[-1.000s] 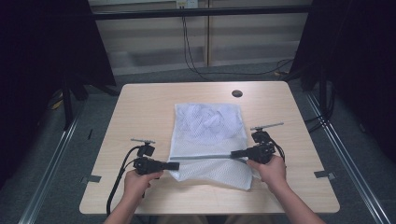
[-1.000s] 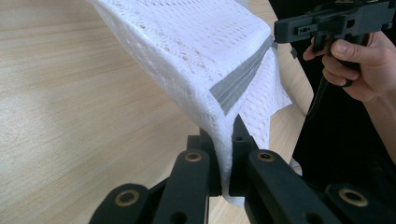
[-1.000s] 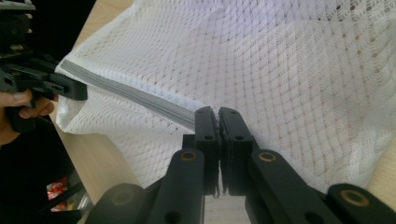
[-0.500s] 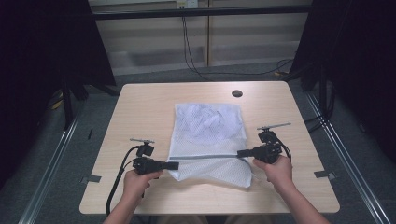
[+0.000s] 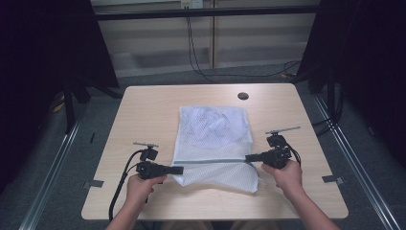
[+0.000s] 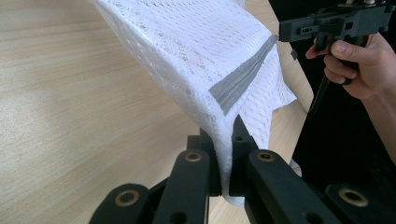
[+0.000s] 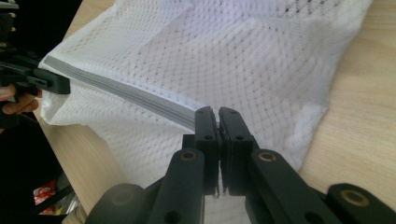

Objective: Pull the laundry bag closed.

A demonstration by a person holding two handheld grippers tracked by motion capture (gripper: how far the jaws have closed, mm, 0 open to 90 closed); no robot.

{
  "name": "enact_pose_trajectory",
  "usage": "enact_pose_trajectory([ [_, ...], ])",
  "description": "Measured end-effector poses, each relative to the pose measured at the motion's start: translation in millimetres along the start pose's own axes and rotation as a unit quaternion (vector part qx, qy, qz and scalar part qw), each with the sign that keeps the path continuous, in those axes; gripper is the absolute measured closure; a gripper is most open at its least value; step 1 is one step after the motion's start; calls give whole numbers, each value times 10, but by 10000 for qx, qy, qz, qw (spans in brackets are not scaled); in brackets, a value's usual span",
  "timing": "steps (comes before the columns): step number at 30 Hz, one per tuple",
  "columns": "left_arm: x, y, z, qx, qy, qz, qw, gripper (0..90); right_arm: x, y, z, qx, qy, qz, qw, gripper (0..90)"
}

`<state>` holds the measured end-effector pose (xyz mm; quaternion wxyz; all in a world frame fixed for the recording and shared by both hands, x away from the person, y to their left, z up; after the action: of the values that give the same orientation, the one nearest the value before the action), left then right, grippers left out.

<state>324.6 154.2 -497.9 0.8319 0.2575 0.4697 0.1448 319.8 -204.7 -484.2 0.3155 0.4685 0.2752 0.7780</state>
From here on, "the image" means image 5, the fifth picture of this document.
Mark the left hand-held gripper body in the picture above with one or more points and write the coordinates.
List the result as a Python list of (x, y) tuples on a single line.
[(148, 170)]

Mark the white mesh laundry bag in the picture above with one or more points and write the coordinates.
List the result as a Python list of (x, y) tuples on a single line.
[(220, 174)]

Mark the dark curtain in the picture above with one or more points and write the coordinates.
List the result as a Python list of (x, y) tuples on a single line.
[(367, 64), (48, 64)]

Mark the person's right hand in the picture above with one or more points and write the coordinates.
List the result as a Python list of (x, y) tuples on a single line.
[(288, 180)]

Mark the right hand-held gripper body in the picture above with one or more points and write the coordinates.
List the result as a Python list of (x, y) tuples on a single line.
[(279, 156)]

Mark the aluminium floor rail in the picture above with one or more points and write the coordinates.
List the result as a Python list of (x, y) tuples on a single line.
[(51, 175), (357, 166)]

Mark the white cloth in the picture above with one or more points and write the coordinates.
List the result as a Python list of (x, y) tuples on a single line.
[(215, 126)]

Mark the grey tape strip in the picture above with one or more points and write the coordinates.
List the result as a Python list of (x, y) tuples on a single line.
[(94, 183), (332, 179)]

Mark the black metal stand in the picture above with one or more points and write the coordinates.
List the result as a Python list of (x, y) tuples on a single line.
[(69, 108)]

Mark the white wall socket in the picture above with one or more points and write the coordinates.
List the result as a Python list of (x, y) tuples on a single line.
[(191, 4)]

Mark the black horizontal bar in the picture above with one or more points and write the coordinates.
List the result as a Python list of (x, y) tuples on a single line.
[(204, 13)]

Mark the person's left hand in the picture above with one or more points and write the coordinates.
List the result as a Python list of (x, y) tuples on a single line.
[(139, 191)]

